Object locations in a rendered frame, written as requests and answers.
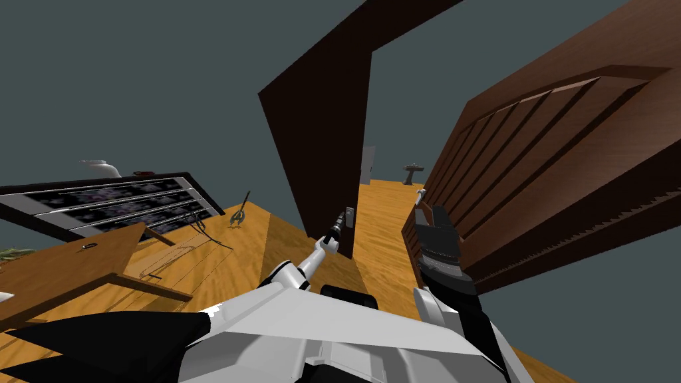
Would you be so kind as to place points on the dark pedestal sink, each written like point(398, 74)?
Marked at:
point(413, 173)

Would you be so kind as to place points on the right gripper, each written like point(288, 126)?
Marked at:
point(439, 239)

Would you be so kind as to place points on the black and white cabinet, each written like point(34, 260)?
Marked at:
point(106, 205)

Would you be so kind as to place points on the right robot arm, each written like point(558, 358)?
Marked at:
point(452, 298)

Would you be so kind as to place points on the brown wooden table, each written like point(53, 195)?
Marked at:
point(58, 266)

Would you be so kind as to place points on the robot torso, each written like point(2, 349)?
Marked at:
point(330, 340)

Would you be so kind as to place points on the grey strike plate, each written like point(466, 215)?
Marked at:
point(349, 217)

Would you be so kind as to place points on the small black floor stand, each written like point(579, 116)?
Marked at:
point(239, 214)

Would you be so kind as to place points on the grey door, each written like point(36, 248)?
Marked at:
point(367, 165)

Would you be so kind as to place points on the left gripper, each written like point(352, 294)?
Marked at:
point(335, 230)

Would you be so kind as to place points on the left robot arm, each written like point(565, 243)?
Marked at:
point(306, 264)

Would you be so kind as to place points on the brown panelled door leaf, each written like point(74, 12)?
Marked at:
point(558, 159)

